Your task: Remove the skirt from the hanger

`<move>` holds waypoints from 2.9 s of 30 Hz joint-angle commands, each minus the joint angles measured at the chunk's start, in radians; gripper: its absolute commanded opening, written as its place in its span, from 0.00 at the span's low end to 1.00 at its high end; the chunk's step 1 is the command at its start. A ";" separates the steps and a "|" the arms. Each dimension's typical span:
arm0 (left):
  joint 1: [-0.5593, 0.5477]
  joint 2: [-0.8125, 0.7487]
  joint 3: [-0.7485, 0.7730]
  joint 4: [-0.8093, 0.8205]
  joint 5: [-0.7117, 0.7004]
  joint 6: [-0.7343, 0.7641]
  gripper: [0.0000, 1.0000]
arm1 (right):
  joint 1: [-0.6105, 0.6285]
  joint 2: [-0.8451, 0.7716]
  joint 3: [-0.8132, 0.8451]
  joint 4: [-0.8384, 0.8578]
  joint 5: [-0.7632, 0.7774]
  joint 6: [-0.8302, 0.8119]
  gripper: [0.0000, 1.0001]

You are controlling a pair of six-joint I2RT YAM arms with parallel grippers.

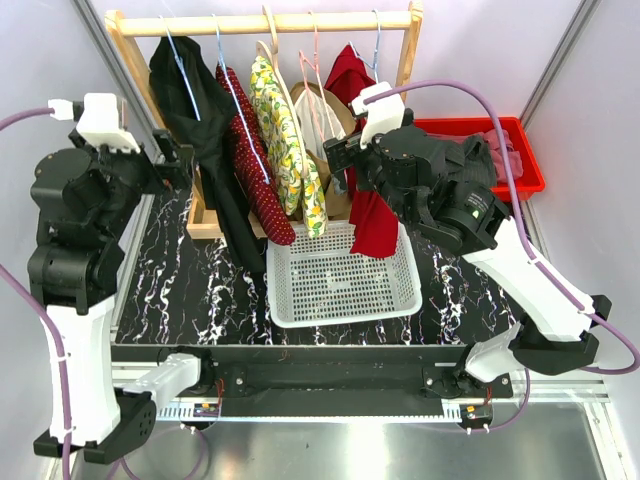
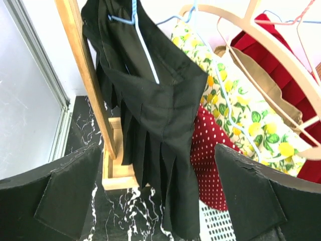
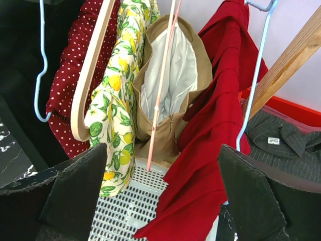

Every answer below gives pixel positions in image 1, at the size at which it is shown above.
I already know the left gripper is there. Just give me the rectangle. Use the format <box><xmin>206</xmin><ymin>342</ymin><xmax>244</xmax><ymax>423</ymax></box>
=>
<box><xmin>74</xmin><ymin>124</ymin><xmax>195</xmax><ymax>235</ymax></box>

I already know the lemon print skirt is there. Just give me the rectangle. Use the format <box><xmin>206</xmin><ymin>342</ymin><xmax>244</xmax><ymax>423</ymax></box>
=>
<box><xmin>248</xmin><ymin>55</ymin><xmax>328</xmax><ymax>238</ymax></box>

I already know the red polka dot skirt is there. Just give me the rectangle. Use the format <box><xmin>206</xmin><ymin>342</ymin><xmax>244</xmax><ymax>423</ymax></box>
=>
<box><xmin>215</xmin><ymin>64</ymin><xmax>296</xmax><ymax>246</ymax></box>

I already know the black skirt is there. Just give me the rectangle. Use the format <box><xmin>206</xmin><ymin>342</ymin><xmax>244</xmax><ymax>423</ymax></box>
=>
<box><xmin>149</xmin><ymin>36</ymin><xmax>266</xmax><ymax>274</ymax></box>

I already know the blue wire hanger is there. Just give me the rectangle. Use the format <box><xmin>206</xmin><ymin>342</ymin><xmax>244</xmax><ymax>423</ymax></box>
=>
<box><xmin>159</xmin><ymin>15</ymin><xmax>201</xmax><ymax>121</ymax></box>
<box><xmin>348</xmin><ymin>9</ymin><xmax>382</xmax><ymax>83</ymax></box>
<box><xmin>211</xmin><ymin>13</ymin><xmax>270</xmax><ymax>185</ymax></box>

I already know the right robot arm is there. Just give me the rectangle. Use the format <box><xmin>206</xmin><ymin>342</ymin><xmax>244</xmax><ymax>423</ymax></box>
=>
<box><xmin>323</xmin><ymin>125</ymin><xmax>599</xmax><ymax>397</ymax></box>

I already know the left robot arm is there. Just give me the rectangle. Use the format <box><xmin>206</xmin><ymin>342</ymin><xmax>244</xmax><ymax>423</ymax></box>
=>
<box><xmin>27</xmin><ymin>130</ymin><xmax>216</xmax><ymax>465</ymax></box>

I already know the khaki skirt white lining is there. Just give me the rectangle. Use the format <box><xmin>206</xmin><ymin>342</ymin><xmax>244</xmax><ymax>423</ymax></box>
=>
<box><xmin>290</xmin><ymin>82</ymin><xmax>356</xmax><ymax>220</ymax></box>

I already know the plain red skirt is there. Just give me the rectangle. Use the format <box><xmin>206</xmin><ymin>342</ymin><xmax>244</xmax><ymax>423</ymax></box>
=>
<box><xmin>324</xmin><ymin>45</ymin><xmax>399</xmax><ymax>259</ymax></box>

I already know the white plastic mesh basket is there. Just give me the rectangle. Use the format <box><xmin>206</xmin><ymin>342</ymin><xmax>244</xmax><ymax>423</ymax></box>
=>
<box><xmin>266</xmin><ymin>220</ymin><xmax>422</xmax><ymax>328</ymax></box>

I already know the dark grey striped shirt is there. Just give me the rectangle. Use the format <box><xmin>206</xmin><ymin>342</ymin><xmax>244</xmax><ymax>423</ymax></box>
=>
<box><xmin>451</xmin><ymin>134</ymin><xmax>497</xmax><ymax>188</ymax></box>

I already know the wooden clothes rack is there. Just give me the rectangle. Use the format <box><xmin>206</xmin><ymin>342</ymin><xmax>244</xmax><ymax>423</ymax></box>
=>
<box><xmin>104</xmin><ymin>0</ymin><xmax>424</xmax><ymax>241</ymax></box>

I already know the pink garment in bin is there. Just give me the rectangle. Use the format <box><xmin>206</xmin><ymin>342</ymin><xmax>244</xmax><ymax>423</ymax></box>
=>
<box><xmin>475</xmin><ymin>129</ymin><xmax>524</xmax><ymax>187</ymax></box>

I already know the red plastic bin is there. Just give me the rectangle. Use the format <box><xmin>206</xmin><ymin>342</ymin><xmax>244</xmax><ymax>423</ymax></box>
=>
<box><xmin>415</xmin><ymin>116</ymin><xmax>546</xmax><ymax>201</ymax></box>

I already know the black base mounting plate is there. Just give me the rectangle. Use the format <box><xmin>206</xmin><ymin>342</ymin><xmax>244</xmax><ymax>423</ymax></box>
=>
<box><xmin>111</xmin><ymin>345</ymin><xmax>510</xmax><ymax>399</ymax></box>

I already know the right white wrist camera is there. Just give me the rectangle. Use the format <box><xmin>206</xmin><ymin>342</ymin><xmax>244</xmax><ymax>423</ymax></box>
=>
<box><xmin>351</xmin><ymin>82</ymin><xmax>405</xmax><ymax>150</ymax></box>

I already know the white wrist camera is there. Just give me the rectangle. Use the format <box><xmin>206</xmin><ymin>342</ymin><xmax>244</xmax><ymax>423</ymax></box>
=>
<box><xmin>47</xmin><ymin>93</ymin><xmax>141</xmax><ymax>153</ymax></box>
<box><xmin>351</xmin><ymin>82</ymin><xmax>405</xmax><ymax>150</ymax></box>

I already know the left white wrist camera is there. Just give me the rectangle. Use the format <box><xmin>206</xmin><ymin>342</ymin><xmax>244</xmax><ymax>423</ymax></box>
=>
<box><xmin>47</xmin><ymin>93</ymin><xmax>141</xmax><ymax>153</ymax></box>

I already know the pink wire hanger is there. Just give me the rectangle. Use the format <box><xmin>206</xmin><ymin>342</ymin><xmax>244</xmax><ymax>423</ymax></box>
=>
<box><xmin>294</xmin><ymin>11</ymin><xmax>346</xmax><ymax>142</ymax></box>

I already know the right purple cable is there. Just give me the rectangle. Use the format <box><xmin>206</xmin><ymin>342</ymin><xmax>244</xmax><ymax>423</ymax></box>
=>
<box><xmin>363</xmin><ymin>79</ymin><xmax>640</xmax><ymax>434</ymax></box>

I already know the purple cable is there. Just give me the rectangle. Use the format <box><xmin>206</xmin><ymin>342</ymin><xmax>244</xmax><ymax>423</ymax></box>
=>
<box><xmin>0</xmin><ymin>107</ymin><xmax>209</xmax><ymax>480</ymax></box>
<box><xmin>363</xmin><ymin>79</ymin><xmax>640</xmax><ymax>434</ymax></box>

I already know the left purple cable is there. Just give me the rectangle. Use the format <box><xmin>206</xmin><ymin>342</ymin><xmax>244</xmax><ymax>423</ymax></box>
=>
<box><xmin>0</xmin><ymin>107</ymin><xmax>209</xmax><ymax>480</ymax></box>

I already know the aluminium frame rail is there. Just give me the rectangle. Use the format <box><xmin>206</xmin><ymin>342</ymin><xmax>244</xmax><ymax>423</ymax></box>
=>
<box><xmin>110</xmin><ymin>363</ymin><xmax>612</xmax><ymax>423</ymax></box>

